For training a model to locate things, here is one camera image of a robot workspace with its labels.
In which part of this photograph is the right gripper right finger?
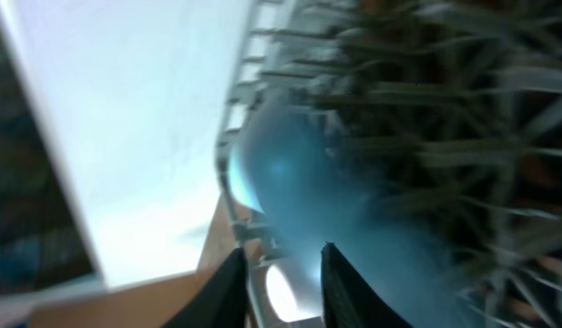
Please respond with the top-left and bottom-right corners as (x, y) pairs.
(321, 243), (411, 328)

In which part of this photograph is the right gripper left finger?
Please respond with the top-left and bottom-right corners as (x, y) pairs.
(162, 248), (249, 328)

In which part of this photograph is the dark blue plate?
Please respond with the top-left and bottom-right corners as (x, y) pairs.
(228, 91), (481, 327)

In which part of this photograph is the grey plastic dishwasher rack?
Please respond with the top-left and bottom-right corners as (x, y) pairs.
(217, 1), (562, 327)

